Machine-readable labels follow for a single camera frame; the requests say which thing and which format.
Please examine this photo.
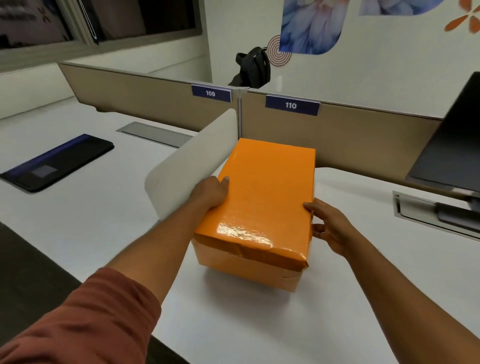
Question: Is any person's right forearm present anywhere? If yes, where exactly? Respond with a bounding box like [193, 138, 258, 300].
[343, 232, 480, 364]

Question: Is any person's right hand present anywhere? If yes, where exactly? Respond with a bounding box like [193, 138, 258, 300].
[303, 198, 357, 259]

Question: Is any white curved desk divider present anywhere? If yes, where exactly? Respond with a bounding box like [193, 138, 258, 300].
[144, 108, 238, 221]

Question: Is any black backpack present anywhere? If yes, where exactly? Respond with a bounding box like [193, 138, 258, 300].
[227, 46, 271, 89]

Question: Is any orange box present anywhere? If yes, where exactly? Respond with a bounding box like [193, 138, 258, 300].
[191, 137, 316, 293]

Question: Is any blue number label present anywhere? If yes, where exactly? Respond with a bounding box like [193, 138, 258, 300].
[191, 84, 233, 103]
[265, 94, 321, 116]

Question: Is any person's left forearm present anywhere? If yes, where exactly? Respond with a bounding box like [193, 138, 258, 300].
[0, 199, 214, 364]

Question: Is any grey desk cable tray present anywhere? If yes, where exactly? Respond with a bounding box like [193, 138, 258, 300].
[392, 190, 480, 241]

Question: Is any grey desk cable cover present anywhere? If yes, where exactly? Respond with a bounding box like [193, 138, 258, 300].
[116, 121, 194, 148]

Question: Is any black monitor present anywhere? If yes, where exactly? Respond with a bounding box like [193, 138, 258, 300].
[405, 71, 480, 196]

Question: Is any beige partition panel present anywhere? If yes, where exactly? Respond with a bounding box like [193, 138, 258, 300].
[240, 89, 444, 188]
[57, 61, 241, 133]

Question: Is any person's left hand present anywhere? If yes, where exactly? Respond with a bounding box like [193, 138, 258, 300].
[188, 175, 230, 211]

